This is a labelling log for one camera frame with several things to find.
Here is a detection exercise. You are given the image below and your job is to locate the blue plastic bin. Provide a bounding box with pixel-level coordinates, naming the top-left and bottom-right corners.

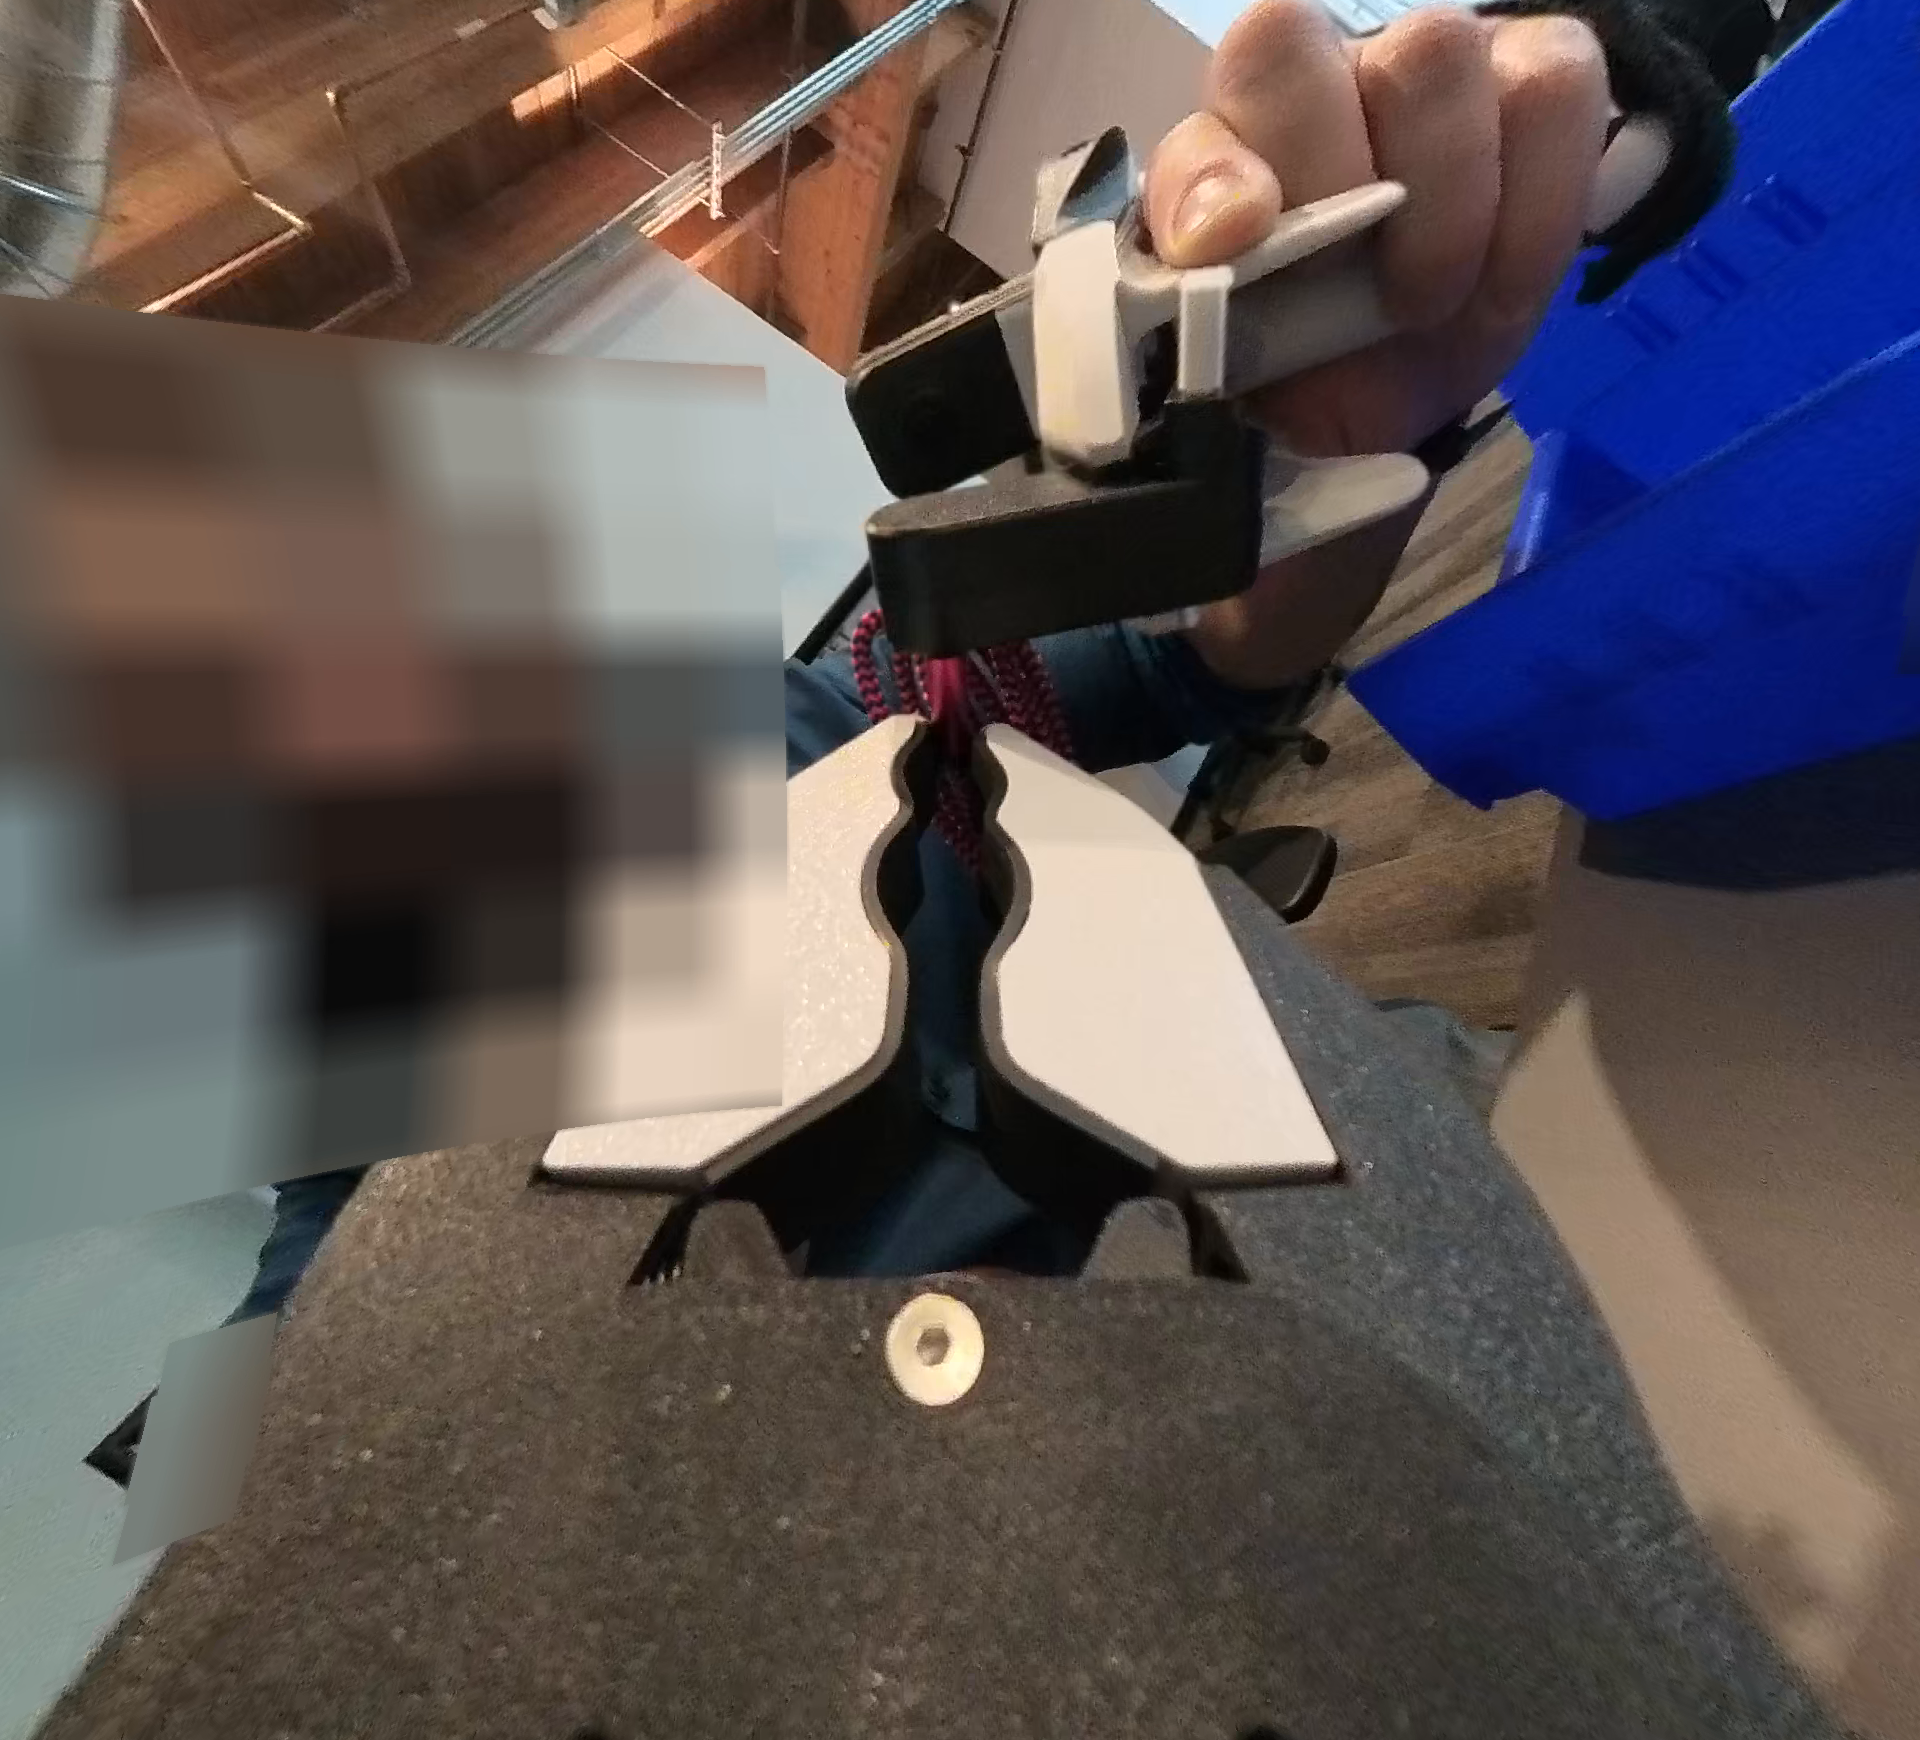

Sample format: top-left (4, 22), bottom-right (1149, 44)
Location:
top-left (1347, 0), bottom-right (1920, 825)

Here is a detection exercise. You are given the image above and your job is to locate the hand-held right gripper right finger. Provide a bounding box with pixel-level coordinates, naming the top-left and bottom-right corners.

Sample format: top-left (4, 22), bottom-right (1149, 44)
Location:
top-left (973, 720), bottom-right (1340, 1187)

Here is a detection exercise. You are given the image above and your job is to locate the silver ventilation duct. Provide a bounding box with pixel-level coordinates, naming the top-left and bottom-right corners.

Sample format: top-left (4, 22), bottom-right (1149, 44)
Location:
top-left (0, 0), bottom-right (174, 294)

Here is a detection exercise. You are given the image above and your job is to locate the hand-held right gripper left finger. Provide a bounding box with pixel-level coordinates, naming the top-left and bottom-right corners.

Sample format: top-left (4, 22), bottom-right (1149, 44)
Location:
top-left (538, 717), bottom-right (920, 1190)

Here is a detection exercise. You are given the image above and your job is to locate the person's left hand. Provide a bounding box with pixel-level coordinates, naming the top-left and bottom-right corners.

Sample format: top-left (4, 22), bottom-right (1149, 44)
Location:
top-left (1145, 0), bottom-right (1614, 464)

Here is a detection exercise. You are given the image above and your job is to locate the wooden support post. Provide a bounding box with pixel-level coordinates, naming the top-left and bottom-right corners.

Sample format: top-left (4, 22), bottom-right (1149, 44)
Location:
top-left (772, 0), bottom-right (998, 355)

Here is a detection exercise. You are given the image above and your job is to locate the black power adapter block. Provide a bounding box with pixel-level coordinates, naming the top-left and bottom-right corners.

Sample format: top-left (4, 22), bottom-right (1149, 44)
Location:
top-left (867, 397), bottom-right (1264, 658)

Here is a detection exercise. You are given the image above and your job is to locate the red braided cable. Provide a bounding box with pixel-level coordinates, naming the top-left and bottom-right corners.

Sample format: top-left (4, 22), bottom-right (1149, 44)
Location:
top-left (847, 607), bottom-right (1074, 902)

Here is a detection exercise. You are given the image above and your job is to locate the person's blue shirt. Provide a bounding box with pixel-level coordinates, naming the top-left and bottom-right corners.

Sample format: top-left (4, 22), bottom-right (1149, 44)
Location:
top-left (225, 622), bottom-right (1247, 1282)

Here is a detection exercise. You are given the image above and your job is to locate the person's left forearm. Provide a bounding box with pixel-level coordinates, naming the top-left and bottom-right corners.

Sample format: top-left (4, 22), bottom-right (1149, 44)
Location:
top-left (1197, 547), bottom-right (1413, 695)

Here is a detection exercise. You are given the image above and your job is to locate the grey ceiling conduit bundle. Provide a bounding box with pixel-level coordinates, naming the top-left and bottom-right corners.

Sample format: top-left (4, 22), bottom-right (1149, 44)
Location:
top-left (452, 0), bottom-right (1202, 355)

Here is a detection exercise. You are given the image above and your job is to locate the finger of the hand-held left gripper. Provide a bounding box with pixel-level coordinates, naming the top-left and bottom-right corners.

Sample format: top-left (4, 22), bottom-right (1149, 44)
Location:
top-left (1033, 176), bottom-right (1416, 473)
top-left (1166, 447), bottom-right (1440, 639)

